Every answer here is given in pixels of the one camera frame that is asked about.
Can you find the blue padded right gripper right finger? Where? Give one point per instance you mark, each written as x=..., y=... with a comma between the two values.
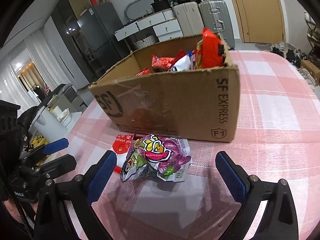
x=279, y=220

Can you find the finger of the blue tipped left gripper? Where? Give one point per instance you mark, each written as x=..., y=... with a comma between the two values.
x=56, y=146

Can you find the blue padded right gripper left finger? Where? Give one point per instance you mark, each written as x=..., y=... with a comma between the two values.
x=52, y=218

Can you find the red white snack pack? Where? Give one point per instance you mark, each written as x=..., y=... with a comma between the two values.
x=121, y=147

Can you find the red chip bag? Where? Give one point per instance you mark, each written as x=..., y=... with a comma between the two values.
x=145, y=71

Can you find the red barcode snack pack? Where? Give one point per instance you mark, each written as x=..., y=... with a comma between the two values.
x=161, y=64

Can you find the white noodle snack bag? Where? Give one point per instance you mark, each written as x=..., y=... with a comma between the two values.
x=185, y=60

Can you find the red orange cookie snack pack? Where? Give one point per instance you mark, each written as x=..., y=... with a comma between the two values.
x=209, y=51

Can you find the person's left hand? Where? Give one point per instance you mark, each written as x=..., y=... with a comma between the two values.
x=9, y=213

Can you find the purple candy bag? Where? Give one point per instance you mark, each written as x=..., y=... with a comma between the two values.
x=154, y=156

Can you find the brown SF cardboard box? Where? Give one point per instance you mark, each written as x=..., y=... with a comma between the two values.
x=199, y=104

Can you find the dark grey refrigerator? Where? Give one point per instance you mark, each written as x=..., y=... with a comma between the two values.
x=98, y=25

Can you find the black glass cabinet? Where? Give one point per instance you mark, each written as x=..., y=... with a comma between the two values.
x=65, y=17

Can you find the striped laundry basket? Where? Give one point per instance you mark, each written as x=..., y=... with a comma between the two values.
x=148, y=41

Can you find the small brown cardboard box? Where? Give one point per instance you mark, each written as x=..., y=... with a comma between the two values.
x=312, y=69

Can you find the white drawer desk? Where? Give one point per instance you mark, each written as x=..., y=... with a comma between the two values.
x=164, y=24

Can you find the beige suitcase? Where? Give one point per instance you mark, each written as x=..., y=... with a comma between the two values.
x=189, y=18

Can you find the shoe rack with shoes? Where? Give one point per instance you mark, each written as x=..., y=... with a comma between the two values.
x=312, y=35

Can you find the silver suitcase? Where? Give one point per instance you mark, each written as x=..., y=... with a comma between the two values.
x=216, y=17

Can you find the wooden door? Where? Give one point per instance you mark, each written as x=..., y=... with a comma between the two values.
x=260, y=21

